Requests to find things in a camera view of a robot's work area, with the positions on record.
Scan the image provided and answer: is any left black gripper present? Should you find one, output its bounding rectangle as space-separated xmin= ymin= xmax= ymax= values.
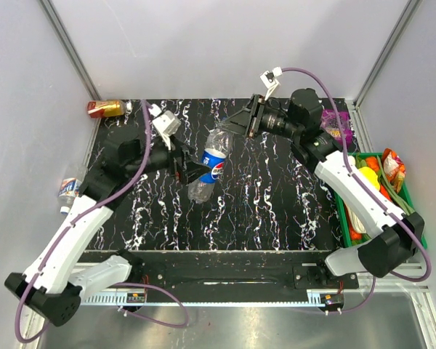
xmin=126 ymin=132 xmax=212 ymax=185

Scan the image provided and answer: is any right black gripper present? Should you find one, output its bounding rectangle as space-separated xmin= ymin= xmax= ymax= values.
xmin=217 ymin=95 xmax=301 ymax=140

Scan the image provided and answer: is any Pepsi plastic bottle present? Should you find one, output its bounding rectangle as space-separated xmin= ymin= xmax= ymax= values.
xmin=188 ymin=129 xmax=233 ymax=204

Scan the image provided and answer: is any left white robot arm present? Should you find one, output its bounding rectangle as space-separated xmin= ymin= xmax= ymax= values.
xmin=4 ymin=133 xmax=211 ymax=326

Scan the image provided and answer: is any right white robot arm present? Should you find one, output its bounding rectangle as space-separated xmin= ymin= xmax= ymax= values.
xmin=219 ymin=88 xmax=424 ymax=288

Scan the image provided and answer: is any clear water bottle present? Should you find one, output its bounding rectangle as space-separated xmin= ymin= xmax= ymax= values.
xmin=57 ymin=164 xmax=87 ymax=214

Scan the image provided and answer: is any purple snack bag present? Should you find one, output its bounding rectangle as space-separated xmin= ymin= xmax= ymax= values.
xmin=321 ymin=109 xmax=353 ymax=146

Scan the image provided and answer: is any orange toy carrot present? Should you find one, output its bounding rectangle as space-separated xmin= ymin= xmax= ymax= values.
xmin=380 ymin=185 xmax=392 ymax=201

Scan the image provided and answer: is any orange snack bag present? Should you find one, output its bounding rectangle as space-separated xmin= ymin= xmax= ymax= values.
xmin=381 ymin=148 xmax=406 ymax=193

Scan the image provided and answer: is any green plastic basket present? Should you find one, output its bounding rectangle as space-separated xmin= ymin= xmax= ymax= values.
xmin=334 ymin=153 xmax=425 ymax=247

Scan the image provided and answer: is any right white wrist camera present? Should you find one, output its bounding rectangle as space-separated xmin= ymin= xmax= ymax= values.
xmin=260 ymin=67 xmax=283 ymax=100

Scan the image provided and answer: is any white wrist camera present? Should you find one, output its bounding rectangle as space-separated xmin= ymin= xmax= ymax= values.
xmin=260 ymin=67 xmax=283 ymax=100
xmin=148 ymin=104 xmax=181 ymax=151

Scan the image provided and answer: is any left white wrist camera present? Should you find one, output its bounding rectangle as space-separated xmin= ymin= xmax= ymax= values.
xmin=148 ymin=104 xmax=181 ymax=151

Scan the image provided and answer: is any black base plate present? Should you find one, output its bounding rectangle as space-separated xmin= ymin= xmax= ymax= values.
xmin=101 ymin=250 xmax=360 ymax=292

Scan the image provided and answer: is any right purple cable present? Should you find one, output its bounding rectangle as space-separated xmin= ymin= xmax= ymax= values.
xmin=281 ymin=67 xmax=432 ymax=313

